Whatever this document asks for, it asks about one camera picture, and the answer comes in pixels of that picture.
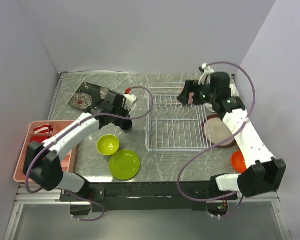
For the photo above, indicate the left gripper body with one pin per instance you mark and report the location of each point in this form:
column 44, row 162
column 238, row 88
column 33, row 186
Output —
column 122, row 111

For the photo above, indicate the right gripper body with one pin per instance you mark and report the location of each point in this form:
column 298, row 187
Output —
column 205, row 95

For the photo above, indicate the pink plastic cup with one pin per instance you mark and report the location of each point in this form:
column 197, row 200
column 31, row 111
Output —
column 190, row 98

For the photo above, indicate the dark blue ceramic mug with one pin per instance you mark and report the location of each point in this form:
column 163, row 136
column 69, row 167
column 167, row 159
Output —
column 127, row 125

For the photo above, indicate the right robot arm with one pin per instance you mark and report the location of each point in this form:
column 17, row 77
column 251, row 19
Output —
column 264, row 172

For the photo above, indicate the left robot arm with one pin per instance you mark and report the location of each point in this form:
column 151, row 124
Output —
column 43, row 160

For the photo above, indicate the black floral square plate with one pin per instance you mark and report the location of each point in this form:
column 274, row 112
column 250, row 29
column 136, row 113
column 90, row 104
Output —
column 87, row 96

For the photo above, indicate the brown rimmed round plate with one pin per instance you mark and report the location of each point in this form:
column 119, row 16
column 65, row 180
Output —
column 214, row 130

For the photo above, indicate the green bowl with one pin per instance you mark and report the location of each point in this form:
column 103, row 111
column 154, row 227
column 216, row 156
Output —
column 108, row 145

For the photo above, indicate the green plate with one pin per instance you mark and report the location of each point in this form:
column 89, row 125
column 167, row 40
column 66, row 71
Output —
column 124, row 164

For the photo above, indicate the red white striped cloth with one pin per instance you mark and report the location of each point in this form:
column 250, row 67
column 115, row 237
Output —
column 44, row 129

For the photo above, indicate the orange bowl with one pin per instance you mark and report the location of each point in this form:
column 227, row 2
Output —
column 238, row 162

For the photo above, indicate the pink compartment tray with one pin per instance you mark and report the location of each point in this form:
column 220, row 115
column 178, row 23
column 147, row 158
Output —
column 68, row 162

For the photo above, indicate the red cloth roll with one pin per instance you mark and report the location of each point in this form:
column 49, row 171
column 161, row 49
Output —
column 39, row 138

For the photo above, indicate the black base bar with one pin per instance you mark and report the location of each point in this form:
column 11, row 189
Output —
column 130, row 196

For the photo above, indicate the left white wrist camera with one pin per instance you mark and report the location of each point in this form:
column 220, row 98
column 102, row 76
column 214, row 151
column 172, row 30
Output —
column 130, row 99

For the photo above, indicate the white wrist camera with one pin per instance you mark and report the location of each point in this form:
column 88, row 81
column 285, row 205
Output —
column 206, row 71
column 130, row 99

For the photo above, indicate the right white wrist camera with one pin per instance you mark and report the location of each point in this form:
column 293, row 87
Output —
column 206, row 71

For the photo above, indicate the white wire dish rack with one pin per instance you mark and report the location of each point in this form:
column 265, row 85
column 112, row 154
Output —
column 170, row 126

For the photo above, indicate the aluminium frame rail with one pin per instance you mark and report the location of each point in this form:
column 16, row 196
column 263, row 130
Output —
column 42, row 216

